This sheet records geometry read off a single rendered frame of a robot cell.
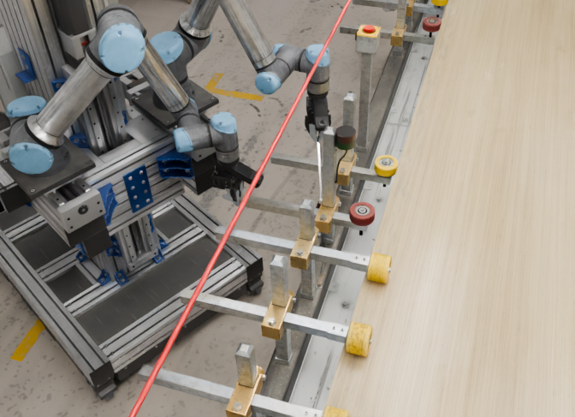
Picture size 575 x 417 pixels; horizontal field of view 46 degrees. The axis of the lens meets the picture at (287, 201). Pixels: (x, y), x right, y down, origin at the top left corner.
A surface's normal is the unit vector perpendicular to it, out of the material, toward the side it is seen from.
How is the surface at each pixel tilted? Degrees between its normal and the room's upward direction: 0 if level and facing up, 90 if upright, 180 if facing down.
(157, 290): 0
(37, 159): 95
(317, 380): 0
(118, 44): 85
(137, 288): 0
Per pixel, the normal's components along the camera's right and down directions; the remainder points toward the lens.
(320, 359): -0.04, -0.73
